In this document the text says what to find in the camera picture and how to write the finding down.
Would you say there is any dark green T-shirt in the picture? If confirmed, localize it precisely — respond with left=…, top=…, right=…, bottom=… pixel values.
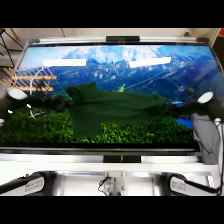
left=64, top=82, right=170, bottom=140

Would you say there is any grey garment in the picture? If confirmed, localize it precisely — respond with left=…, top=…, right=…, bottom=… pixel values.
left=191, top=112, right=223, bottom=166

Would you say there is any silver frame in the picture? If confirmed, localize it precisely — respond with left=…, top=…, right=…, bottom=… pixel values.
left=0, top=152, right=224, bottom=197

